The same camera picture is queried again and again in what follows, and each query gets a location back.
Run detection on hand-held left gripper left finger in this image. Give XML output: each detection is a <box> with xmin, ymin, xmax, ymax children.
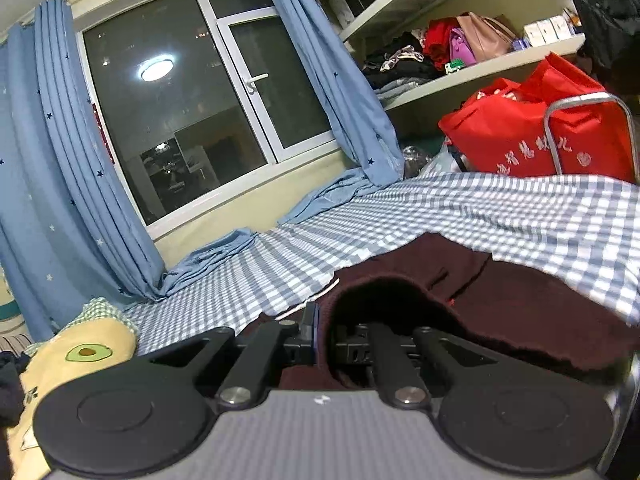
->
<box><xmin>147</xmin><ymin>302</ymin><xmax>321</xmax><ymax>408</ymax></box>

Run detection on white wall shelf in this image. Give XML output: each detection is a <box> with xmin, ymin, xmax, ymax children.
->
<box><xmin>287</xmin><ymin>0</ymin><xmax>588</xmax><ymax>111</ymax></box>

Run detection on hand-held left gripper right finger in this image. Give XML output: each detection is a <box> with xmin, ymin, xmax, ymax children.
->
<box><xmin>336</xmin><ymin>322</ymin><xmax>501</xmax><ymax>408</ymax></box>

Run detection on row of white boxes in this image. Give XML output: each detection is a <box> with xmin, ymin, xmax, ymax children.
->
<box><xmin>522</xmin><ymin>15</ymin><xmax>574</xmax><ymax>47</ymax></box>

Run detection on yellow avocado print pillow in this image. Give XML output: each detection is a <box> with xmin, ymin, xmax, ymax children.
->
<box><xmin>7</xmin><ymin>297</ymin><xmax>141</xmax><ymax>480</ymax></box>

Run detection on pink handbag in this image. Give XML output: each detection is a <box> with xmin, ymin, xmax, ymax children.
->
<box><xmin>456</xmin><ymin>11</ymin><xmax>517</xmax><ymax>63</ymax></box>

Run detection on red clothes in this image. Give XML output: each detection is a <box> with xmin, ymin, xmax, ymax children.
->
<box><xmin>424</xmin><ymin>17</ymin><xmax>463</xmax><ymax>73</ymax></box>

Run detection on dark cloth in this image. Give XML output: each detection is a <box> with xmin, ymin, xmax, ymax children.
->
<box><xmin>0</xmin><ymin>350</ymin><xmax>31</xmax><ymax>428</ymax></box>

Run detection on cream teal headboard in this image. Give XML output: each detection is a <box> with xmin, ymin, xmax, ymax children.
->
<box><xmin>0</xmin><ymin>272</ymin><xmax>23</xmax><ymax>356</ymax></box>

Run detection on blue star print curtain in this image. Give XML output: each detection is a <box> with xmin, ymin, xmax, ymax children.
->
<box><xmin>0</xmin><ymin>0</ymin><xmax>258</xmax><ymax>343</ymax></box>
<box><xmin>252</xmin><ymin>0</ymin><xmax>406</xmax><ymax>226</ymax></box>

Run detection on grey metal tube frame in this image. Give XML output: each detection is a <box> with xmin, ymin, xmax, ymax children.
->
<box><xmin>543</xmin><ymin>95</ymin><xmax>640</xmax><ymax>183</ymax></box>

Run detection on black clothes pile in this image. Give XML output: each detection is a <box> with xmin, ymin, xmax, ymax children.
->
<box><xmin>361</xmin><ymin>32</ymin><xmax>441</xmax><ymax>91</ymax></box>

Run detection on folded light blue clothes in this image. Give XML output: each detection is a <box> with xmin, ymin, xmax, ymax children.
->
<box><xmin>375</xmin><ymin>77</ymin><xmax>441</xmax><ymax>107</ymax></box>

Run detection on red fabric bag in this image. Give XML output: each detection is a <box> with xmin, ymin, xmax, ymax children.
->
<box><xmin>438</xmin><ymin>52</ymin><xmax>638</xmax><ymax>178</ymax></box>

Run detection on white framed window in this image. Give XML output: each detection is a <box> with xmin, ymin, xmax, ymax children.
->
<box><xmin>72</xmin><ymin>0</ymin><xmax>346</xmax><ymax>241</ymax></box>

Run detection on black plastic bag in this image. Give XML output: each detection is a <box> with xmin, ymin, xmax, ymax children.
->
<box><xmin>557</xmin><ymin>0</ymin><xmax>640</xmax><ymax>91</ymax></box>

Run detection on maroon knit garment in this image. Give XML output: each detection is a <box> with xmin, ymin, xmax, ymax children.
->
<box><xmin>245</xmin><ymin>232</ymin><xmax>640</xmax><ymax>391</ymax></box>

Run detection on floral white cloth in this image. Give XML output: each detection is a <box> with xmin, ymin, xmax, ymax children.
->
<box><xmin>380</xmin><ymin>45</ymin><xmax>425</xmax><ymax>72</ymax></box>

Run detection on clear plastic bag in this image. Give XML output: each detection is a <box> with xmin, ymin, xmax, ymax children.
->
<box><xmin>400</xmin><ymin>145</ymin><xmax>432</xmax><ymax>178</ymax></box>

